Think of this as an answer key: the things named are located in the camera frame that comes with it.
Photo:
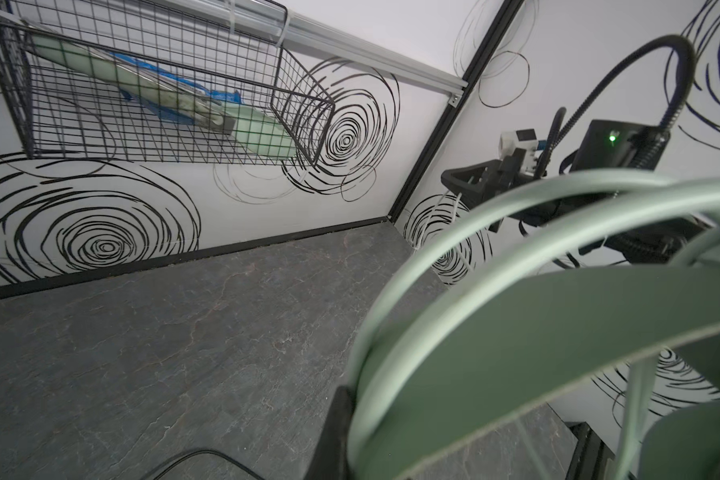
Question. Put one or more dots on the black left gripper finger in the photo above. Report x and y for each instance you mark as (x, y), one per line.
(329, 461)

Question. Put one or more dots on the black wire basket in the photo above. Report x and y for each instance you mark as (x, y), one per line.
(283, 120)

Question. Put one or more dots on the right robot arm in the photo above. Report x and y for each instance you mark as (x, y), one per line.
(613, 154)

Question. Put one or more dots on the right corner frame post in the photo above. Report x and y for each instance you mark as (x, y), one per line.
(489, 45)

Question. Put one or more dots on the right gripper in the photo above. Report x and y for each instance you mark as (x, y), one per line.
(482, 182)

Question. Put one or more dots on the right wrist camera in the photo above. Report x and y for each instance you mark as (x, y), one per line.
(525, 139)

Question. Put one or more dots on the mint green headphones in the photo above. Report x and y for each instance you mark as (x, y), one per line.
(510, 338)

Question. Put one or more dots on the aluminium wall rail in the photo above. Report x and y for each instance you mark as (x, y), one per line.
(292, 30)

